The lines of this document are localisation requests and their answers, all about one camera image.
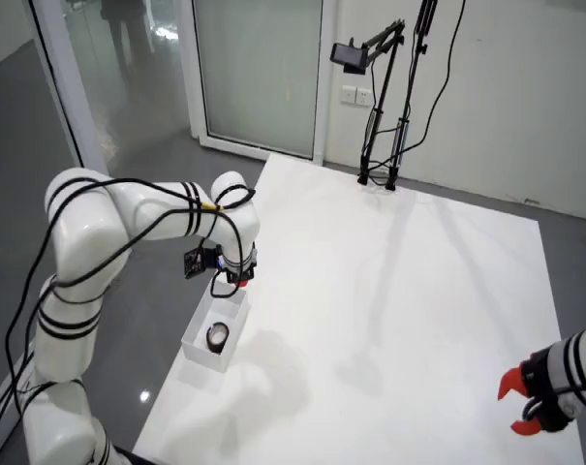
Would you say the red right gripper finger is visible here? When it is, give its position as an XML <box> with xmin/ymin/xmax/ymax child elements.
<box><xmin>509</xmin><ymin>418</ymin><xmax>543</xmax><ymax>436</ymax></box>

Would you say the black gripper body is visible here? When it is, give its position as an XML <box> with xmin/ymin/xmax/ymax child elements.
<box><xmin>521</xmin><ymin>349</ymin><xmax>582</xmax><ymax>435</ymax></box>
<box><xmin>224</xmin><ymin>260</ymin><xmax>259</xmax><ymax>286</ymax></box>

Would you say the black electrical tape roll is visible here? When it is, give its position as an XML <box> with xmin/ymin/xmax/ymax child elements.
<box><xmin>205</xmin><ymin>321</ymin><xmax>231</xmax><ymax>356</ymax></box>

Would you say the white rectangular bin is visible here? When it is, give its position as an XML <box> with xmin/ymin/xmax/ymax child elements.
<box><xmin>180</xmin><ymin>284</ymin><xmax>252</xmax><ymax>375</ymax></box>

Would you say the frosted glass door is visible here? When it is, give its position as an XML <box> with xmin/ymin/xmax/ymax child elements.
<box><xmin>179</xmin><ymin>0</ymin><xmax>340</xmax><ymax>164</ymax></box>

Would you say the black straight stand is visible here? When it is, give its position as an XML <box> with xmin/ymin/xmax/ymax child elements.
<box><xmin>385</xmin><ymin>0</ymin><xmax>440</xmax><ymax>191</ymax></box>

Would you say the dark-clothed person behind glass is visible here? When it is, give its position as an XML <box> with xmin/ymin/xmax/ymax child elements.
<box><xmin>100</xmin><ymin>0</ymin><xmax>157</xmax><ymax>77</ymax></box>

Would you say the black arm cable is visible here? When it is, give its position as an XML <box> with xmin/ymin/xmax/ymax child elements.
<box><xmin>0</xmin><ymin>176</ymin><xmax>258</xmax><ymax>437</ymax></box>

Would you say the black camera on boom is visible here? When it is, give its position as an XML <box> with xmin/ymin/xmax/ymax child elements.
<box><xmin>330</xmin><ymin>38</ymin><xmax>371</xmax><ymax>76</ymax></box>

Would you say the glass partition white frame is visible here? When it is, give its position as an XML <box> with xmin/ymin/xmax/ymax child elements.
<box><xmin>0</xmin><ymin>0</ymin><xmax>119</xmax><ymax>388</ymax></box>

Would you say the black hanging cable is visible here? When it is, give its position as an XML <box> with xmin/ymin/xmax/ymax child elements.
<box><xmin>367</xmin><ymin>0</ymin><xmax>468</xmax><ymax>174</ymax></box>

